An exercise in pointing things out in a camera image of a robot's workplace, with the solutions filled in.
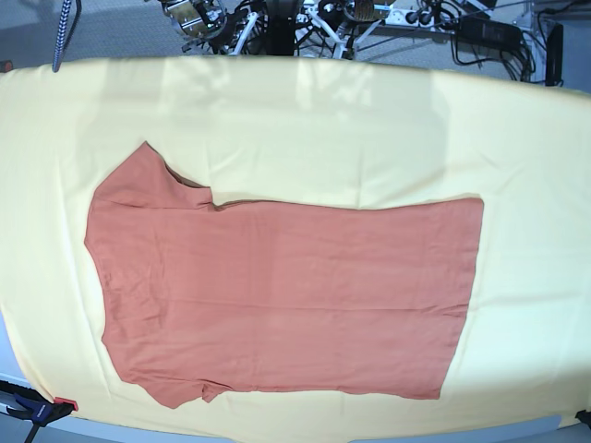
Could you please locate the red button at left edge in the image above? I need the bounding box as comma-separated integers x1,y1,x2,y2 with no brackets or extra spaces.
0,60,12,73

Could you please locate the black central stand post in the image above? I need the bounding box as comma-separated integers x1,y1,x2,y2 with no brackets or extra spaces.
265,0,298,56

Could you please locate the blue black bar clamp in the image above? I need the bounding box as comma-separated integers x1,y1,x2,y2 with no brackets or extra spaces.
1,380,78,443

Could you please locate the terracotta orange T-shirt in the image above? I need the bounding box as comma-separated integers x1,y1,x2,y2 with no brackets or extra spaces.
85,144,484,408

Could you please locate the pale yellow table cloth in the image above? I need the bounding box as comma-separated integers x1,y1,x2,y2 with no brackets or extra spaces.
1,56,590,442

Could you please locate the black clamp at right edge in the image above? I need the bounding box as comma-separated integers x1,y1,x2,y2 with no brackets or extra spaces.
575,410,591,428

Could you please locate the white power strip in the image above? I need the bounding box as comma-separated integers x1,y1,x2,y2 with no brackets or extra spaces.
374,4,458,31

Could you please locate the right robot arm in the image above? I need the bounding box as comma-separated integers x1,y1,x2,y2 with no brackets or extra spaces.
160,0,229,51

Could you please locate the black box at right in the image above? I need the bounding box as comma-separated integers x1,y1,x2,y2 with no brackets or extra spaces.
545,24,563,87

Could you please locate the black power adapter brick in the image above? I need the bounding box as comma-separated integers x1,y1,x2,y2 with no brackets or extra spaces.
455,16,522,51

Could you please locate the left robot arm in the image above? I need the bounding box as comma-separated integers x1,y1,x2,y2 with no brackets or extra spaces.
318,0,393,30

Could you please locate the braided blue white cable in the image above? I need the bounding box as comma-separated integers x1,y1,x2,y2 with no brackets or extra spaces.
52,0,75,74

